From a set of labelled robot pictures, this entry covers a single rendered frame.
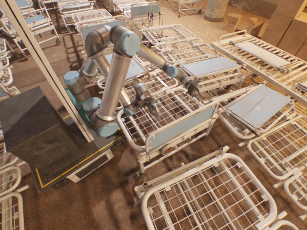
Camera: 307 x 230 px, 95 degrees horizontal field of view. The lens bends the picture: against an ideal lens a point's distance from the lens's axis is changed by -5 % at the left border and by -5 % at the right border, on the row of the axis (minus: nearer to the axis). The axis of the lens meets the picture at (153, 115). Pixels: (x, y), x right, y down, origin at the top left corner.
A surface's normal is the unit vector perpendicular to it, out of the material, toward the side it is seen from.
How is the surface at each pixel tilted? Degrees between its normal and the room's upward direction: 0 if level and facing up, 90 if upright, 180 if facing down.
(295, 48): 90
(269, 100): 5
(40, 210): 0
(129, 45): 83
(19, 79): 0
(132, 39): 84
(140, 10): 90
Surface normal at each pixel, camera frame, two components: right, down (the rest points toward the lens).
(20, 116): 0.00, -0.64
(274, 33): -0.82, 0.44
